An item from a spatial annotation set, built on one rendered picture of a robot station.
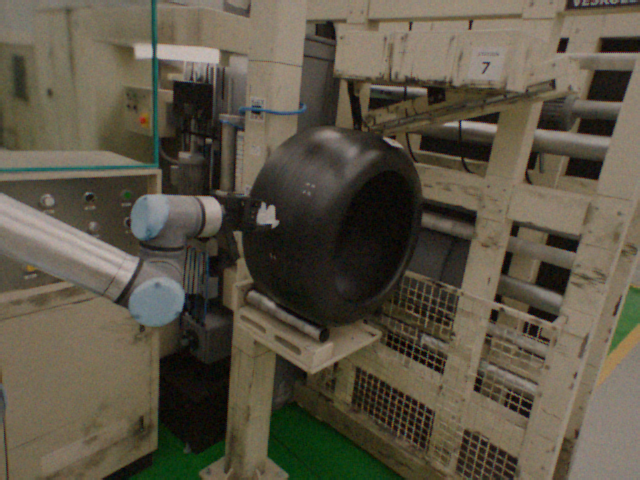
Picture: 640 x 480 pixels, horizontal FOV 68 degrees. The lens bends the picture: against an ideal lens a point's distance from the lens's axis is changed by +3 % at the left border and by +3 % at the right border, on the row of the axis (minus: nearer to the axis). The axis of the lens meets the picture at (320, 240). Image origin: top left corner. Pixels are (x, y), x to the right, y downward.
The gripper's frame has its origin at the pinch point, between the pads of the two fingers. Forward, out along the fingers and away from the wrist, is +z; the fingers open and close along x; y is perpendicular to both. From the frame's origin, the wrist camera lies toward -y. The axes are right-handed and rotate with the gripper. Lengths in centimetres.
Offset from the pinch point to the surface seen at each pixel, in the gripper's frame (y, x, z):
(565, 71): 52, -43, 56
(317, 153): 19.8, -1.6, 10.1
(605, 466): -105, -73, 177
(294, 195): 8.4, -2.8, 2.8
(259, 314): -36.1, 18.5, 18.8
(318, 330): -30.9, -6.9, 18.7
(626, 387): -94, -66, 268
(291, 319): -31.7, 3.8, 18.2
